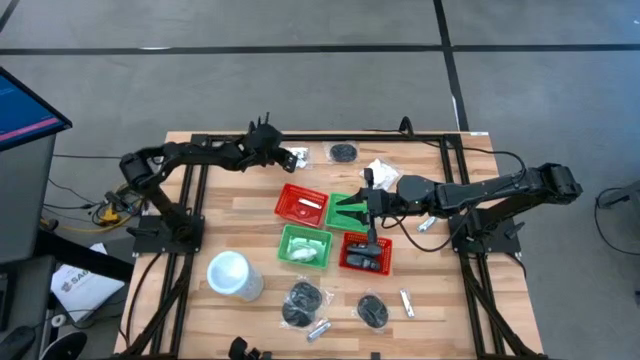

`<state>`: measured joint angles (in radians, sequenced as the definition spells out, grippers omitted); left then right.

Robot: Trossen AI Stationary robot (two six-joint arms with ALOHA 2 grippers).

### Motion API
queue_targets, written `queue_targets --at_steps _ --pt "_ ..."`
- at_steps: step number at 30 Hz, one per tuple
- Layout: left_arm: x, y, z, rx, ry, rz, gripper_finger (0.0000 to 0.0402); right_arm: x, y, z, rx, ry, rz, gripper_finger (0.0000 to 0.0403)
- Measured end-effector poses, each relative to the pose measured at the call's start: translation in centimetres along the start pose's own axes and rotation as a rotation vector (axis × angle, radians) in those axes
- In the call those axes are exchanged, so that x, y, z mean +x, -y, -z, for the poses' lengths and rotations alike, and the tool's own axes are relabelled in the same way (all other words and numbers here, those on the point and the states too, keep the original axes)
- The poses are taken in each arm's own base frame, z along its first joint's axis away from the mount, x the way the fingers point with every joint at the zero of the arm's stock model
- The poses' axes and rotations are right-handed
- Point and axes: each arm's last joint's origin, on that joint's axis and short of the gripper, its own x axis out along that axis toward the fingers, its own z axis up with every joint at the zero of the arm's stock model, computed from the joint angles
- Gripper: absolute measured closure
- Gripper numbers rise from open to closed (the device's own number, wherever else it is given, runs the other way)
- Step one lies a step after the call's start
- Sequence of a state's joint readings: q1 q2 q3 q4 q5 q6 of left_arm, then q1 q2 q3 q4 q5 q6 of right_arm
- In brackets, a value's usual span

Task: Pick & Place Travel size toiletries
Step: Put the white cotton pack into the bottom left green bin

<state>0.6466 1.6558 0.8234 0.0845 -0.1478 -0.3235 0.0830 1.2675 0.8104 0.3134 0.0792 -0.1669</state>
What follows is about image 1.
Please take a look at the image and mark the clear plastic bag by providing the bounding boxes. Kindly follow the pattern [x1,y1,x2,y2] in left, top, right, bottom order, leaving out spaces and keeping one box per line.
[285,233,327,254]

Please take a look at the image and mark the clear bag black hair ties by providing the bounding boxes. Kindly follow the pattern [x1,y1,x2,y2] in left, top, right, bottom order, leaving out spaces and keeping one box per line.
[352,288,392,334]
[285,277,335,314]
[322,140,360,166]
[278,298,321,331]

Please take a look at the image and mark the grey office chair base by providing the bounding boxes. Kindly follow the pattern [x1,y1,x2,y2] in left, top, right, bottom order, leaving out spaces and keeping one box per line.
[594,179,640,211]

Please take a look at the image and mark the grey cabinet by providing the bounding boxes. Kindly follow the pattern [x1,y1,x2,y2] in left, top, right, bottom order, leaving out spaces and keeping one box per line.
[0,133,57,265]

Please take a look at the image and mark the monitor with blue screen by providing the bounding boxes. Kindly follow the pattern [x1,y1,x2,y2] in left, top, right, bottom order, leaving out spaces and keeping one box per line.
[0,66,74,153]

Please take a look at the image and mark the black office chair part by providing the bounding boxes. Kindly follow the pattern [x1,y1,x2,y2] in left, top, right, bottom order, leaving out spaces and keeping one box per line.
[0,324,37,360]

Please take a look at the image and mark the red plastic slotted basket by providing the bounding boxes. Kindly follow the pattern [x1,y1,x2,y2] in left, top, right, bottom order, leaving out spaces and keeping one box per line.
[338,230,393,277]
[273,182,330,229]

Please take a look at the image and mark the green plastic slotted basket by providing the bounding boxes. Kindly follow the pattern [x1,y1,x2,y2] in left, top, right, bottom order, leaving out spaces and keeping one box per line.
[276,223,335,270]
[323,192,377,234]

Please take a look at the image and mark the white plastic cup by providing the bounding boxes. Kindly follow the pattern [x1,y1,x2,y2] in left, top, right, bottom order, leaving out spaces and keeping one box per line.
[206,249,265,303]

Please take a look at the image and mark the black floor cable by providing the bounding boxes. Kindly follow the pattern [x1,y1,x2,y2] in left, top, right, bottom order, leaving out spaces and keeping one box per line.
[52,153,124,162]
[592,187,640,257]

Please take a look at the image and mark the black stand base beam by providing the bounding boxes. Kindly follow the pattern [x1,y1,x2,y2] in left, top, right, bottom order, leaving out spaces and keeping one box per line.
[34,230,135,282]

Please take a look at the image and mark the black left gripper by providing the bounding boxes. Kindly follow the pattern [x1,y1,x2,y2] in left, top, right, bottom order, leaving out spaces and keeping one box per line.
[246,121,300,175]

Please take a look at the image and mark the clear bag white cotton balls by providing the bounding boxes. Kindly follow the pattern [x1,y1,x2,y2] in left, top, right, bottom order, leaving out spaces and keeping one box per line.
[358,157,401,193]

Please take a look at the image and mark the black aluminium table frame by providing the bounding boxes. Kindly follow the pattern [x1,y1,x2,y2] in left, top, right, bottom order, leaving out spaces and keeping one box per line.
[107,130,549,360]

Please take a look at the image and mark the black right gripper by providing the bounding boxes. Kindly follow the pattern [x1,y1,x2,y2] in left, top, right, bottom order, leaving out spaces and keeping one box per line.
[336,167,402,245]

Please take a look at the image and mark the black table cable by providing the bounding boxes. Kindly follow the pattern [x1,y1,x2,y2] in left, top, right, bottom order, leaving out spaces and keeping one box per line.
[362,128,529,177]

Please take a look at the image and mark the white printed paper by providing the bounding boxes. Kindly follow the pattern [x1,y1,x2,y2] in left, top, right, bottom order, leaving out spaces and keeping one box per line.
[49,243,126,324]

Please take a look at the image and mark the dark grey travel bottle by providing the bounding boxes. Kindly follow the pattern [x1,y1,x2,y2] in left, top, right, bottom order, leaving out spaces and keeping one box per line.
[347,242,385,257]
[345,253,382,272]

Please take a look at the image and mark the yellow cable bundle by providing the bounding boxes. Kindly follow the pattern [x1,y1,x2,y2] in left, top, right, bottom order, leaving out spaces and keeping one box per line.
[39,184,146,235]

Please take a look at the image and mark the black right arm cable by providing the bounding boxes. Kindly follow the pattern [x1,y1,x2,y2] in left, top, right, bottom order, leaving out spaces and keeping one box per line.
[379,202,476,254]

